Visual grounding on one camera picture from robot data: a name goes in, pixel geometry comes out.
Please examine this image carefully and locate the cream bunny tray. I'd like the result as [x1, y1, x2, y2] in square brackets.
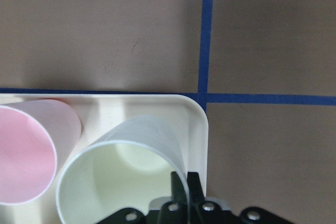
[1, 93, 208, 223]

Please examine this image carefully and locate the pink plastic cup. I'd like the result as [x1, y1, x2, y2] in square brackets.
[1, 99, 81, 205]

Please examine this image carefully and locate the white plastic cup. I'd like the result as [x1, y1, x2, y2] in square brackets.
[56, 115, 190, 223]

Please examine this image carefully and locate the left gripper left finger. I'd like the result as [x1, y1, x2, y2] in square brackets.
[171, 172, 190, 210]

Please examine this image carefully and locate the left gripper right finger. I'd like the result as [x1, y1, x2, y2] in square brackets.
[187, 172, 205, 206]

